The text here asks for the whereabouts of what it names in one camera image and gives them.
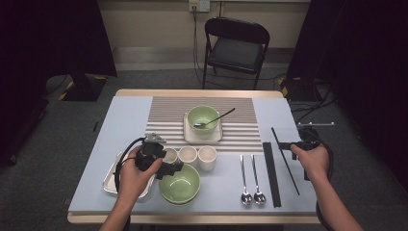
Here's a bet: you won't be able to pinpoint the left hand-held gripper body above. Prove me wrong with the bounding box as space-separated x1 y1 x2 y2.
134 133 167 171

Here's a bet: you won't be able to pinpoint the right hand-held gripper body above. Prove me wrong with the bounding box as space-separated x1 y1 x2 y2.
292 121 336 152

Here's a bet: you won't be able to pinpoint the black patterned chopstick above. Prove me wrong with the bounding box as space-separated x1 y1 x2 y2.
270 126 301 196

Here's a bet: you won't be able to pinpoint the row of black chopsticks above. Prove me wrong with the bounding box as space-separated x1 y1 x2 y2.
262 141 283 209

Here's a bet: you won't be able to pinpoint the white square plate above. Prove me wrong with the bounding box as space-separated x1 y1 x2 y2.
182 110 224 144

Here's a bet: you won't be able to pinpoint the metal spoon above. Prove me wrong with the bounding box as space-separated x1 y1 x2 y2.
192 107 237 129
240 154 254 206
250 154 268 206

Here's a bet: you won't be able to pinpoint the green bowl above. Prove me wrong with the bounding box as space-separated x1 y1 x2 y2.
187 105 221 136
161 195 200 208
158 163 202 204

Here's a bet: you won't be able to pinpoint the person's right hand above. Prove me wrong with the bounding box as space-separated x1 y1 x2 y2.
291 145 331 184

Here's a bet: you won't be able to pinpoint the person's left hand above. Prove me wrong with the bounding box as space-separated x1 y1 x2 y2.
117 146 163 201

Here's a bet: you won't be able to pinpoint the white cup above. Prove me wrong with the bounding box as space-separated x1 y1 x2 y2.
197 144 218 172
177 144 199 167
162 147 179 166

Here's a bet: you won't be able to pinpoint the light blue table cover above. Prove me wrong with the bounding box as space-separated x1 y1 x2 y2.
67 95 319 216

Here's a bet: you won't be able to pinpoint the brown striped placemat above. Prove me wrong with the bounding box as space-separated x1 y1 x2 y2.
142 95 265 154

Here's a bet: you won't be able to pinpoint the silver metal tray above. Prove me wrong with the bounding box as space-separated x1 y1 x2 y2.
102 150 158 200

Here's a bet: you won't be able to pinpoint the black stand base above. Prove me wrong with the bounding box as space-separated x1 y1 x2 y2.
278 76 321 103
59 74 109 103

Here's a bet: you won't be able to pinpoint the wooden table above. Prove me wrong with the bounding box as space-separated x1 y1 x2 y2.
66 89 321 225

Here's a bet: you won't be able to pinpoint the black folding chair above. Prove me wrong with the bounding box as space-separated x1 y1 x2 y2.
201 16 271 90

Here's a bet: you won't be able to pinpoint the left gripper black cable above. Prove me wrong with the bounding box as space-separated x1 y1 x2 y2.
114 137 147 231

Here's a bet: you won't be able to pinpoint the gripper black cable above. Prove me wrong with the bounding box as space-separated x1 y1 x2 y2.
114 137 147 231
316 138 335 231

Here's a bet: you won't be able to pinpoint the black floor cables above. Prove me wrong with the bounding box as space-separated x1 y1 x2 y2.
290 80 338 124

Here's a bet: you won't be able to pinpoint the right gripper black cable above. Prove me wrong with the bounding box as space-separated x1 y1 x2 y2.
316 138 335 231

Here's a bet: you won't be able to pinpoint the round grey base plate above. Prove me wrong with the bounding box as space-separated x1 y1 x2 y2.
45 74 75 96

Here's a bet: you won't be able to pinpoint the white wall socket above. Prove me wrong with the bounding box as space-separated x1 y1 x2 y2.
188 0 211 13

